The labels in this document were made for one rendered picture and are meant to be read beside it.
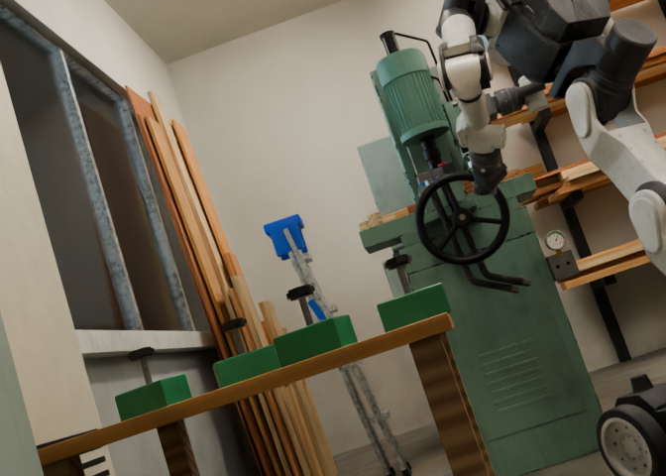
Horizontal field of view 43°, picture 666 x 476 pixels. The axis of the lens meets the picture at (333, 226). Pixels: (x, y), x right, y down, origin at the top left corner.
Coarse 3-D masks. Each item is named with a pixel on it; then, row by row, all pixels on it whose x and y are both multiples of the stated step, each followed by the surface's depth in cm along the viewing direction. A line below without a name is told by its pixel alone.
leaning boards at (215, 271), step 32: (160, 128) 418; (160, 160) 405; (192, 160) 471; (192, 192) 439; (192, 224) 404; (192, 256) 392; (224, 256) 431; (224, 288) 389; (224, 320) 388; (256, 320) 393; (224, 352) 381; (288, 384) 405; (256, 416) 380; (288, 416) 380; (256, 448) 385; (288, 448) 373; (320, 448) 400
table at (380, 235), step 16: (528, 176) 276; (512, 192) 276; (528, 192) 278; (448, 208) 269; (480, 208) 277; (384, 224) 280; (400, 224) 279; (432, 224) 277; (368, 240) 280; (384, 240) 280; (400, 240) 291
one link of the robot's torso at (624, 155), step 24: (576, 96) 219; (576, 120) 221; (624, 120) 227; (600, 144) 217; (624, 144) 213; (648, 144) 215; (600, 168) 221; (624, 168) 215; (648, 168) 209; (624, 192) 217
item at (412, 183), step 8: (424, 56) 321; (376, 72) 322; (376, 80) 322; (432, 80) 319; (376, 88) 322; (384, 96) 321; (384, 104) 320; (384, 112) 320; (392, 120) 319; (392, 128) 319; (392, 136) 319; (448, 136) 316; (400, 144) 318; (448, 144) 316; (456, 144) 315; (400, 152) 317; (456, 152) 315; (400, 160) 317; (408, 160) 317; (456, 160) 314; (408, 168) 316; (464, 168) 314; (408, 176) 316; (408, 184) 316; (416, 184) 315; (416, 192) 315; (416, 200) 314
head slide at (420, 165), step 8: (440, 136) 307; (440, 144) 306; (408, 152) 315; (416, 152) 307; (448, 152) 306; (416, 160) 307; (424, 160) 306; (448, 160) 305; (416, 168) 306; (424, 168) 306; (456, 168) 305
